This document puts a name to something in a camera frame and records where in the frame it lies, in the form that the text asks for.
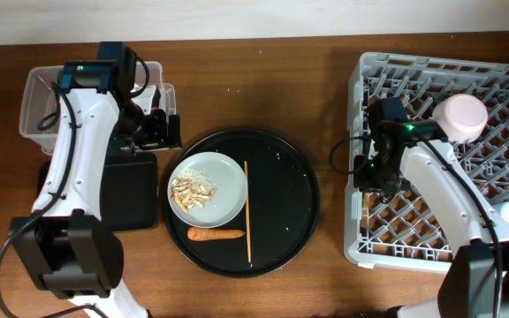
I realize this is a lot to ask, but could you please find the food scraps and rice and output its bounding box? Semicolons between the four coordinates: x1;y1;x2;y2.
170;168;217;214

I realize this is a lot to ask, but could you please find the grey dishwasher rack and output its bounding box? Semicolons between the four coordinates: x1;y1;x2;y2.
344;52;509;274

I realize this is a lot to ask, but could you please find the grey plate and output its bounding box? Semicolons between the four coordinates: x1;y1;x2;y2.
166;152;247;228

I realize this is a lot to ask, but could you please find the clear plastic bin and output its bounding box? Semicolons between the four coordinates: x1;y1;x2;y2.
19;61;181;155

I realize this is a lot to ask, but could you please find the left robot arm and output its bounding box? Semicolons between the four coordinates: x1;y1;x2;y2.
5;42;182;317

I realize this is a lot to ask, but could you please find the orange carrot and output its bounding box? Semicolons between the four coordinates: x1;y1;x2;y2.
187;227;246;242

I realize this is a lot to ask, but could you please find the round black serving tray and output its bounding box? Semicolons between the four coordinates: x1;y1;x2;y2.
163;128;320;278

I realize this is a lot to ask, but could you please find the black rectangular tray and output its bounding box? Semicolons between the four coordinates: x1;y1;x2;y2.
32;153;159;232

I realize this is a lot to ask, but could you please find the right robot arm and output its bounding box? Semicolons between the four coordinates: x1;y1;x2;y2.
353;94;509;318

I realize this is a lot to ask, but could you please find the wooden chopstick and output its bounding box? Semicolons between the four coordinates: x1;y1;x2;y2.
244;161;252;265

